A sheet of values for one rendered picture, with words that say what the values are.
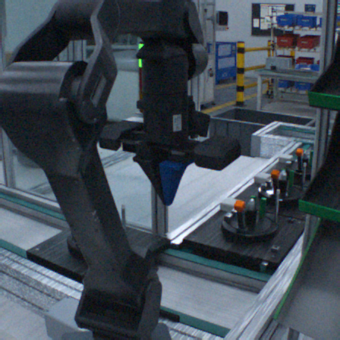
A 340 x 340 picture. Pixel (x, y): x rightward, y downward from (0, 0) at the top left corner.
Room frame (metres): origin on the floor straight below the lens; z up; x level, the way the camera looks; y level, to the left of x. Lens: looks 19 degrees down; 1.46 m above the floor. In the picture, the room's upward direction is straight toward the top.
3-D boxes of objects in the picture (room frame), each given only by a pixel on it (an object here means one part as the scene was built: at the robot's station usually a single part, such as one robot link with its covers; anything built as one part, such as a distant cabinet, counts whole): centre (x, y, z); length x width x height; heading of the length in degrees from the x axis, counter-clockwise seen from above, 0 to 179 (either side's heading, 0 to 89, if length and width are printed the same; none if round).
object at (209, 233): (0.98, -0.20, 1.01); 0.24 x 0.24 x 0.13; 58
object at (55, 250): (0.90, 0.16, 0.96); 0.24 x 0.24 x 0.02; 58
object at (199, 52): (0.60, -0.01, 1.43); 0.12 x 0.08 x 0.11; 160
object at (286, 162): (1.39, -0.46, 1.01); 0.24 x 0.24 x 0.13; 58
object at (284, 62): (6.32, -1.58, 0.90); 0.40 x 0.30 x 0.17; 150
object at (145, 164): (0.58, 0.02, 1.25); 0.06 x 0.04 x 0.07; 148
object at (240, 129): (2.83, -0.62, 0.73); 0.62 x 0.42 x 0.23; 58
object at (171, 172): (0.56, -0.01, 1.25); 0.06 x 0.04 x 0.07; 148
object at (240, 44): (9.08, -2.10, 0.58); 3.40 x 0.20 x 1.15; 148
